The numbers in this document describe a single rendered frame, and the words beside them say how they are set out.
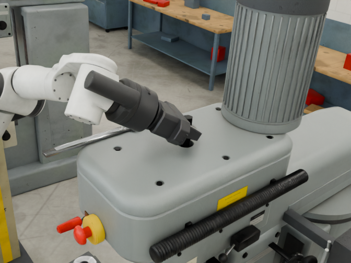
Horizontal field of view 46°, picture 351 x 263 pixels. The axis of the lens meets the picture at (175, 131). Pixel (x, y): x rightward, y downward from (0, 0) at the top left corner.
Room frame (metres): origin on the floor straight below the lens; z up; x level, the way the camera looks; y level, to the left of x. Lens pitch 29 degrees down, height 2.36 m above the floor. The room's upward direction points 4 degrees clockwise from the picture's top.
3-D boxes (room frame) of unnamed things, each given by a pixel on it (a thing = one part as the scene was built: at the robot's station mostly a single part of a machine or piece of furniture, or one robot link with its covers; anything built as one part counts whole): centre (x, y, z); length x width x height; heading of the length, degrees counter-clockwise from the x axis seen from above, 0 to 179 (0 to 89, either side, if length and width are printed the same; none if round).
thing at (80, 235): (0.62, 0.17, 1.76); 0.04 x 0.03 x 0.04; 41
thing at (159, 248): (0.70, -0.15, 1.79); 0.45 x 0.04 x 0.04; 131
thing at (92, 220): (0.63, 0.15, 1.76); 0.06 x 0.02 x 0.06; 41
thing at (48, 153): (0.77, 0.17, 1.89); 0.24 x 0.04 x 0.01; 132
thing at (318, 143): (1.11, -0.40, 1.66); 0.80 x 0.23 x 0.20; 131
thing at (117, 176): (0.79, -0.03, 1.81); 0.47 x 0.26 x 0.16; 131
